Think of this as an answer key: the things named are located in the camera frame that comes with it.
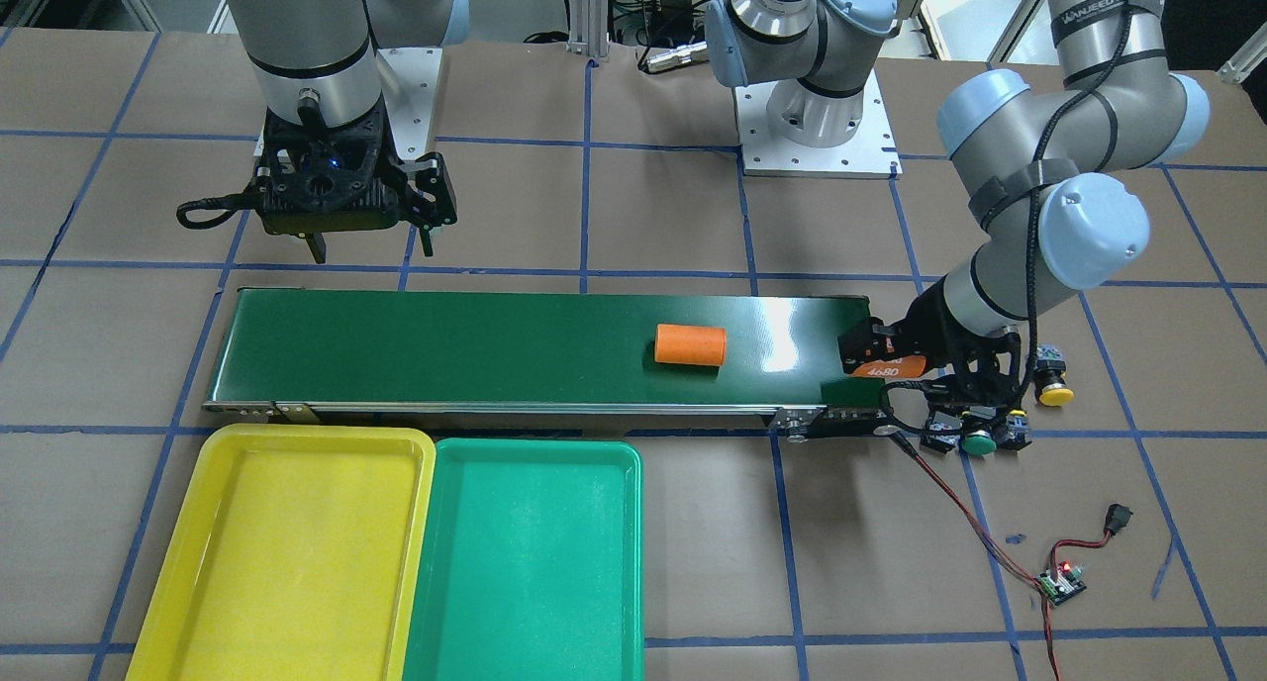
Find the aluminium frame post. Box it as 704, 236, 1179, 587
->
566, 0, 611, 63

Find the yellow push button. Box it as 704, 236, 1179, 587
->
995, 410, 1033, 451
1033, 342, 1074, 410

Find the yellow plastic tray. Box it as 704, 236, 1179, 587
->
127, 424, 438, 680

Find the black rocker switch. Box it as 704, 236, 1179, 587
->
1104, 502, 1134, 536

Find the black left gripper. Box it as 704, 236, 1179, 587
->
836, 287, 1022, 410

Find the green push button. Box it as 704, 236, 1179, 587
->
920, 411, 962, 454
959, 410, 998, 458

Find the green conveyor belt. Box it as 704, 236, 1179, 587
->
204, 288, 882, 438

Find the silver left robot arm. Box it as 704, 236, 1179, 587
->
703, 0, 1210, 407

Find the small green circuit board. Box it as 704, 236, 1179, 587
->
1036, 562, 1087, 606

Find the red black power wire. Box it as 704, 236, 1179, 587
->
886, 426, 1115, 681

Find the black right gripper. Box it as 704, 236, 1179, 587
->
262, 101, 457, 264

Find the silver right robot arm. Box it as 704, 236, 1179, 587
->
176, 0, 469, 264

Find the green plastic tray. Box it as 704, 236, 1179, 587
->
403, 438, 645, 680

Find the plain orange cylinder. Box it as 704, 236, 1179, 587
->
653, 322, 729, 368

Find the orange cylinder with 4680 text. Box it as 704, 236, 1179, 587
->
850, 353, 930, 380

